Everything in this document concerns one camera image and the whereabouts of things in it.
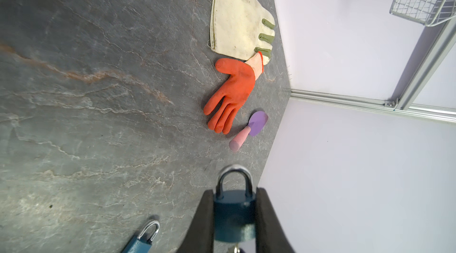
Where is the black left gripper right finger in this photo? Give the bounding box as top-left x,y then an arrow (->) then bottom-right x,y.
255,187 -> 294,253

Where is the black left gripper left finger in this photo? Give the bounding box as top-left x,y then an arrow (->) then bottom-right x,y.
177,190 -> 214,253

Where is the small blue padlock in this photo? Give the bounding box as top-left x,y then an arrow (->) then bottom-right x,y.
214,165 -> 256,244

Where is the large blue padlock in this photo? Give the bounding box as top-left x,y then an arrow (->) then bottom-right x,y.
122,219 -> 160,253

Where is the red rubber glove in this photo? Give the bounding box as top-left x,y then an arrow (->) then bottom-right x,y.
203,52 -> 264,134

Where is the cream work glove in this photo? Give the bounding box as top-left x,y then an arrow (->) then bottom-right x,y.
210,0 -> 276,65

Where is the purple trowel pink handle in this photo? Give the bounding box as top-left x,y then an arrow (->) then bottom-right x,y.
229,111 -> 268,152

